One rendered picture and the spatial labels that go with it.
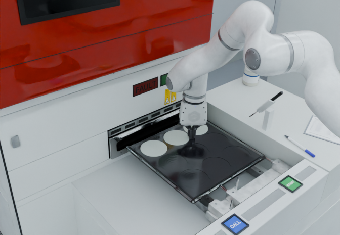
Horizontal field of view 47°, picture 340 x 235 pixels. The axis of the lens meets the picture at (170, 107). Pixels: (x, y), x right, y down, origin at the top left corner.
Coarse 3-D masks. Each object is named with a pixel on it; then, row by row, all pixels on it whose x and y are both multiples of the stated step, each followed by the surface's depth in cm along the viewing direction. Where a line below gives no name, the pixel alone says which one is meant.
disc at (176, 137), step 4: (168, 132) 155; (172, 132) 155; (176, 132) 155; (180, 132) 155; (184, 132) 155; (164, 136) 152; (168, 136) 152; (172, 136) 152; (176, 136) 153; (180, 136) 153; (184, 136) 153; (188, 136) 153; (168, 140) 150; (172, 140) 150; (176, 140) 150; (180, 140) 150; (184, 140) 150; (188, 140) 150; (172, 144) 148; (176, 144) 148; (180, 144) 148
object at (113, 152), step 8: (168, 112) 160; (176, 112) 161; (152, 120) 154; (160, 120) 157; (136, 128) 149; (144, 128) 152; (112, 136) 144; (120, 136) 146; (128, 136) 148; (144, 136) 157; (112, 144) 144; (128, 144) 152; (112, 152) 146; (120, 152) 149
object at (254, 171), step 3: (252, 168) 146; (255, 168) 146; (246, 171) 148; (249, 171) 147; (252, 171) 146; (255, 171) 144; (258, 171) 144; (261, 171) 144; (252, 174) 146; (255, 174) 145; (258, 174) 144; (261, 174) 143; (255, 177) 146
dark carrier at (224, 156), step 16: (176, 128) 157; (208, 128) 158; (192, 144) 149; (208, 144) 149; (224, 144) 150; (240, 144) 150; (160, 160) 140; (176, 160) 140; (192, 160) 140; (208, 160) 141; (224, 160) 141; (240, 160) 142; (176, 176) 133; (192, 176) 133; (208, 176) 133; (224, 176) 134; (192, 192) 127
